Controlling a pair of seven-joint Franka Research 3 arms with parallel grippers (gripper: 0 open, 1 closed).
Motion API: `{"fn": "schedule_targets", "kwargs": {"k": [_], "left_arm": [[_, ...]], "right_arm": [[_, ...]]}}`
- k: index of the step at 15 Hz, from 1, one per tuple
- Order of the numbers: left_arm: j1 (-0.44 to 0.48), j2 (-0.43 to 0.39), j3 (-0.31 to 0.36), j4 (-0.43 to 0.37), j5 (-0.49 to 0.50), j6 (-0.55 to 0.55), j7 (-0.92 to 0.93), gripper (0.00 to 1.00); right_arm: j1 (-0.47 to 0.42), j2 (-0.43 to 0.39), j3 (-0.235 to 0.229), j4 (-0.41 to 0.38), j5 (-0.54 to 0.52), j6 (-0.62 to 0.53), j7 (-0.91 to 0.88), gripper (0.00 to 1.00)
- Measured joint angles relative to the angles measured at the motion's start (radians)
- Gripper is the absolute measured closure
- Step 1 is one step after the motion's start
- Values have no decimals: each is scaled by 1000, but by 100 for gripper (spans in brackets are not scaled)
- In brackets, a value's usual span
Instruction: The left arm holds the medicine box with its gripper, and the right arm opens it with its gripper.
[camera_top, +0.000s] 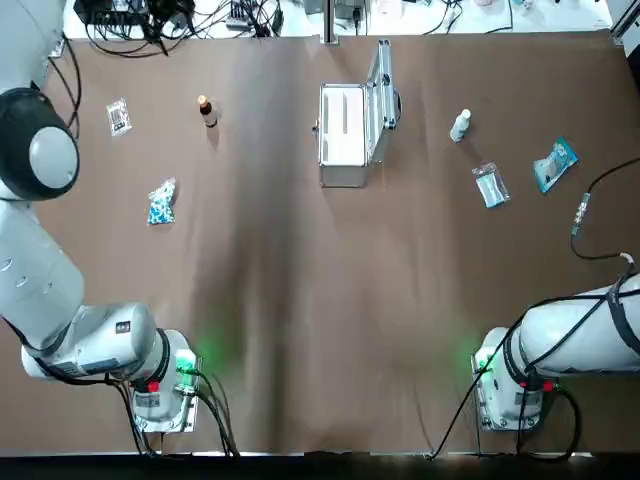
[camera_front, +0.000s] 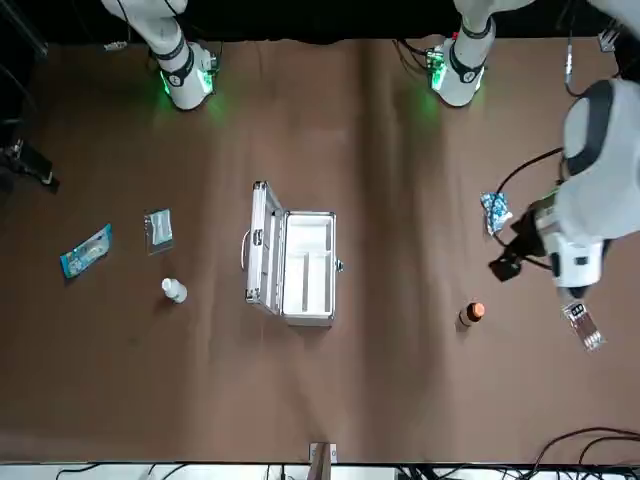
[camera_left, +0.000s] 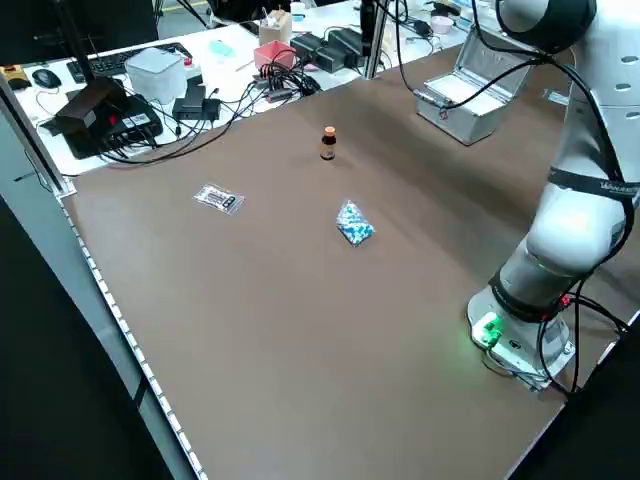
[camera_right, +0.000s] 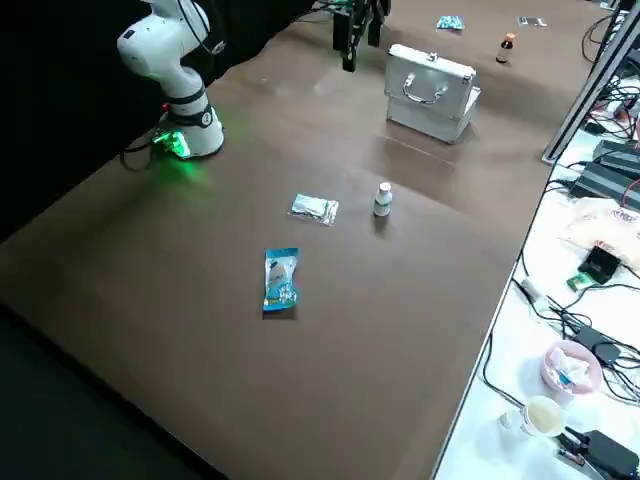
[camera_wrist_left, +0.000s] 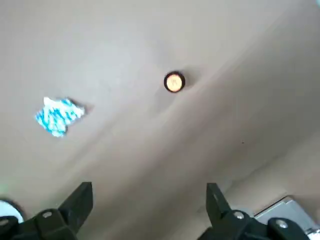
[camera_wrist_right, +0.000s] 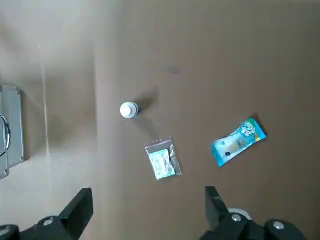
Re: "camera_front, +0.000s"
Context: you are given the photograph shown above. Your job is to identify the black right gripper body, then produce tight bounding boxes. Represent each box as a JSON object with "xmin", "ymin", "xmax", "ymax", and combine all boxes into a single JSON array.
[{"xmin": 0, "ymin": 141, "xmax": 26, "ymax": 177}]

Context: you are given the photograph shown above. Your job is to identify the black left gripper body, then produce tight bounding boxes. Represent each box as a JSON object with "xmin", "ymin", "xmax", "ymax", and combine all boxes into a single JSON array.
[{"xmin": 507, "ymin": 202, "xmax": 552, "ymax": 264}]

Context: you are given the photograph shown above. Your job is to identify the silver aluminium medicine case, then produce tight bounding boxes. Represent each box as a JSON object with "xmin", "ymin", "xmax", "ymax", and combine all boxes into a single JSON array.
[{"xmin": 241, "ymin": 180, "xmax": 347, "ymax": 329}]

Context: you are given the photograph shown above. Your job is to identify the blue white capsule packet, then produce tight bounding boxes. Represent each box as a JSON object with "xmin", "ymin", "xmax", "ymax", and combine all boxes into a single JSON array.
[{"xmin": 479, "ymin": 190, "xmax": 515, "ymax": 236}]

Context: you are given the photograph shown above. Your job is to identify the brown bottle orange cap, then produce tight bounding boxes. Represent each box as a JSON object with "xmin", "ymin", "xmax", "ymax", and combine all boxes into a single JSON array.
[{"xmin": 456, "ymin": 300, "xmax": 487, "ymax": 331}]

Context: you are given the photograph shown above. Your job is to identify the blue snack packet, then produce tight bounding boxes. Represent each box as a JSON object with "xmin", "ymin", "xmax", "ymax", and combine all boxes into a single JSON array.
[{"xmin": 59, "ymin": 222, "xmax": 114, "ymax": 280}]

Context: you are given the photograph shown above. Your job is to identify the clear packet brown sticks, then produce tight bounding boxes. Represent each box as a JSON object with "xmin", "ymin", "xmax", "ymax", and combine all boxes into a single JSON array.
[{"xmin": 559, "ymin": 298, "xmax": 608, "ymax": 354}]

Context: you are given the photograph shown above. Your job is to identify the silver foil packet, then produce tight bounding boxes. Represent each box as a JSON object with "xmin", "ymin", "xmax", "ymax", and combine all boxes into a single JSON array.
[{"xmin": 142, "ymin": 208, "xmax": 177, "ymax": 258}]

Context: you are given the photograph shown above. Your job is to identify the small white plastic bottle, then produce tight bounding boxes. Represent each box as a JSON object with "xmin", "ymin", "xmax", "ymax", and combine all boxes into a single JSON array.
[{"xmin": 160, "ymin": 276, "xmax": 190, "ymax": 306}]

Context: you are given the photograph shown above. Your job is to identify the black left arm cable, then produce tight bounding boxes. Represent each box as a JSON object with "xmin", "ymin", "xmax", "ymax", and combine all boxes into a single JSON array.
[{"xmin": 491, "ymin": 146, "xmax": 567, "ymax": 251}]

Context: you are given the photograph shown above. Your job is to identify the aluminium frame post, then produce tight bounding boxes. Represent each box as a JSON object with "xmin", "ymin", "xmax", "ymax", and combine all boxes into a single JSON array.
[{"xmin": 308, "ymin": 441, "xmax": 338, "ymax": 480}]

